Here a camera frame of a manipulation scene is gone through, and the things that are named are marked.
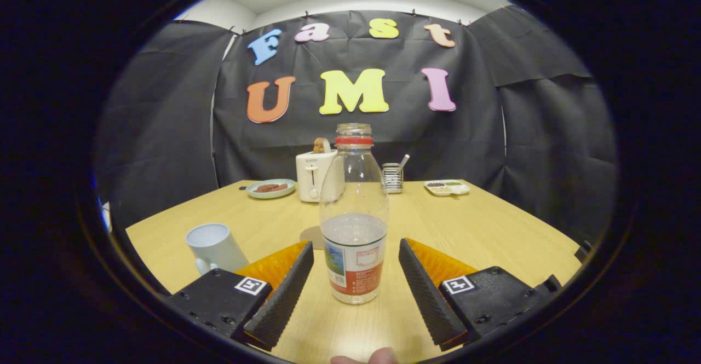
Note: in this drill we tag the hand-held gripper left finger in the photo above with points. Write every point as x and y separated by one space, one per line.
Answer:
285 298

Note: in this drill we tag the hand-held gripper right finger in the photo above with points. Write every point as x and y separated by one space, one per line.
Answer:
427 298

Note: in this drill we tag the round brown coaster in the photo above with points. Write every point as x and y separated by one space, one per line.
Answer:
313 237

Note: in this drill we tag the pale blue cup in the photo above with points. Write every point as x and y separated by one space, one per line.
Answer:
216 246

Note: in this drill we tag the clear plastic juice bottle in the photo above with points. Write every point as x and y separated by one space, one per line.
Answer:
353 232

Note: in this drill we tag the wooden table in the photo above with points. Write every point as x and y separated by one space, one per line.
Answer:
465 227

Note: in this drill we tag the green plate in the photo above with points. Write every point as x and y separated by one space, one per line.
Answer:
257 193

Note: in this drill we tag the red sausage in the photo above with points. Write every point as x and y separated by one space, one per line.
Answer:
271 188

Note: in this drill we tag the white divided dish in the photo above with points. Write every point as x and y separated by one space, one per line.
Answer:
448 188

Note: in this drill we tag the metal utensil holder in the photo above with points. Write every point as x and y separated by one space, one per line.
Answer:
392 179

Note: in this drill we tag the white toaster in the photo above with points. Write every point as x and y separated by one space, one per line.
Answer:
312 175

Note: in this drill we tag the metal spoon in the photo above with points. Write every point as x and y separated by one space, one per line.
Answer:
404 160

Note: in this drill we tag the brown toast slice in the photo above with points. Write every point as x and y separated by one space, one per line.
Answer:
321 145

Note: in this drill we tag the black backdrop cloth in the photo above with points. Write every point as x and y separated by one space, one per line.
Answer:
164 134

